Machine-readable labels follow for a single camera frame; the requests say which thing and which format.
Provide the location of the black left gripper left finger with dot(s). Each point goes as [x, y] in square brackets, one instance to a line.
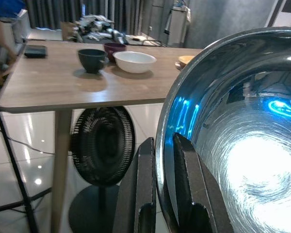
[145, 179]

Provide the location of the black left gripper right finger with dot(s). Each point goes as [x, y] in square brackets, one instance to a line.
[196, 189]

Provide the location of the shiny steel mixing bowl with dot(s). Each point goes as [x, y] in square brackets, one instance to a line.
[242, 136]

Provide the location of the white bowl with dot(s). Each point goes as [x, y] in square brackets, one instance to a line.
[134, 61]

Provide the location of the yellow bowl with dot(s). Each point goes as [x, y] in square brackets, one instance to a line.
[185, 59]

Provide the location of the wooden table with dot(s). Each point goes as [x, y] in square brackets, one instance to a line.
[63, 80]

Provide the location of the dark green bowl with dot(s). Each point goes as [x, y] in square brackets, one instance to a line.
[92, 60]

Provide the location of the black tripod stand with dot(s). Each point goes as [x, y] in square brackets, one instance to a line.
[14, 165]

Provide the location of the maroon bowl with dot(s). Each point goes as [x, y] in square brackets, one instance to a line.
[114, 49]

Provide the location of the white cabinet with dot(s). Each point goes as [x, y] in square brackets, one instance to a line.
[177, 24]

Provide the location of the pile of clutter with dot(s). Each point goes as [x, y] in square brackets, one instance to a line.
[99, 28]

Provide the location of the brown cardboard box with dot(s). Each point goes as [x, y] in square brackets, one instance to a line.
[68, 30]

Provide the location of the black flat case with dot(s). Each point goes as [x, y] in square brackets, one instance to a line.
[35, 51]

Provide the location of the grey curtain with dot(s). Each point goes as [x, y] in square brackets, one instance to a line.
[87, 11]

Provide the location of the person in blue shirt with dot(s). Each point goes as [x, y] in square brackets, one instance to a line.
[4, 26]

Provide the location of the black pedestal fan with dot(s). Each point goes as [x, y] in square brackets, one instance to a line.
[101, 155]

